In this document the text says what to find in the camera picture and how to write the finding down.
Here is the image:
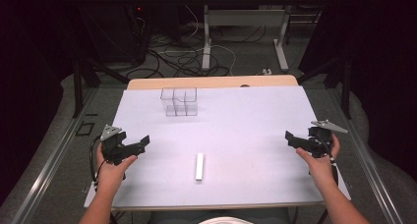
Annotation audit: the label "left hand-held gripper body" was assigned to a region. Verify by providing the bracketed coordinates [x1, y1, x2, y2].
[99, 124, 128, 166]

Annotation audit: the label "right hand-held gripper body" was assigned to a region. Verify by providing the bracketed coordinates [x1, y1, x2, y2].
[307, 119, 349, 159]

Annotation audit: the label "clear plastic compartment organiser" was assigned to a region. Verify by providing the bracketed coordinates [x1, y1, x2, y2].
[159, 86, 199, 117]

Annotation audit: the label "white rectangular bar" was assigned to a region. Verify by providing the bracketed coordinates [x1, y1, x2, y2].
[195, 152, 205, 182]

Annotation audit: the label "person's left hand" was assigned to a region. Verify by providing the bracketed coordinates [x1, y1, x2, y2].
[95, 141, 139, 193]

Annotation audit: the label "person's right hand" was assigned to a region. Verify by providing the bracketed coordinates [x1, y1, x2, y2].
[295, 133, 341, 190]

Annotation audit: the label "black metal stand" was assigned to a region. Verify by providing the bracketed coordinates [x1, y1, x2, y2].
[71, 53, 131, 119]
[296, 52, 354, 121]

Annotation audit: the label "white table mat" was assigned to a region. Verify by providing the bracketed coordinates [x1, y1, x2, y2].
[84, 84, 352, 209]

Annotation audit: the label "person's dark trousers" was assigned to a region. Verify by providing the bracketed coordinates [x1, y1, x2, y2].
[145, 206, 291, 224]

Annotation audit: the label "wooden table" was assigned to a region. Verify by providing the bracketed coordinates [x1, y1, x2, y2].
[126, 74, 300, 91]

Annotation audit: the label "person's white shirt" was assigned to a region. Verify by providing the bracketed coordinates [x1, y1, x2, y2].
[198, 216, 256, 224]

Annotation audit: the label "black computer tower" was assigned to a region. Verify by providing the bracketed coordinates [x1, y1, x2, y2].
[97, 1, 152, 65]

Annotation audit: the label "white desk with metal legs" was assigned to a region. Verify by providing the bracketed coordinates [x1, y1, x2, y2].
[182, 0, 332, 73]

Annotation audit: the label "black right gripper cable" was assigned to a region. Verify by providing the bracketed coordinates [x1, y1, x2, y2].
[314, 135, 340, 186]

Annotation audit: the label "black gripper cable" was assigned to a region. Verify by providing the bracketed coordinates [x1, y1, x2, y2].
[89, 135, 103, 188]
[314, 135, 340, 186]

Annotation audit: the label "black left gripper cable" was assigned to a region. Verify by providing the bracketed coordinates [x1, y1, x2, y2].
[89, 135, 103, 188]

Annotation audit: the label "aluminium floor rail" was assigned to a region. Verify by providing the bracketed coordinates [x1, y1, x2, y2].
[326, 85, 406, 224]
[9, 85, 99, 224]

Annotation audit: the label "tangle of floor cables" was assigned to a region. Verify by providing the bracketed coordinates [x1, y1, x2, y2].
[125, 17, 268, 80]

